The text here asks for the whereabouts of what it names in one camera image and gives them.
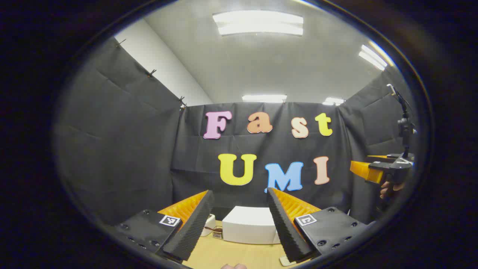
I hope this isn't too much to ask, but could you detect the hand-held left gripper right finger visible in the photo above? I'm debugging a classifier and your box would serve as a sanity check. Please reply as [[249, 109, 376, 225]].
[[267, 188, 368, 263]]

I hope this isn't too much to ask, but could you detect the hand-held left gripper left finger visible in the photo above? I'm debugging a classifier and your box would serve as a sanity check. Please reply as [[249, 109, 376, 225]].
[[114, 190, 215, 263]]

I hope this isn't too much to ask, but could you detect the white microwave oven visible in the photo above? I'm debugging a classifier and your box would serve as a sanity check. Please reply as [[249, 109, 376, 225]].
[[222, 205, 281, 245]]

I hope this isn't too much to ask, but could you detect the white toaster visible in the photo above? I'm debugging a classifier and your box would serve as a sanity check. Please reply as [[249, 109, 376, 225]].
[[201, 214, 217, 237]]

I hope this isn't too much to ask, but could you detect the black tripod stand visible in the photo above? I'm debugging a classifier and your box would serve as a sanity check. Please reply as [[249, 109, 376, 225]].
[[386, 84, 418, 159]]

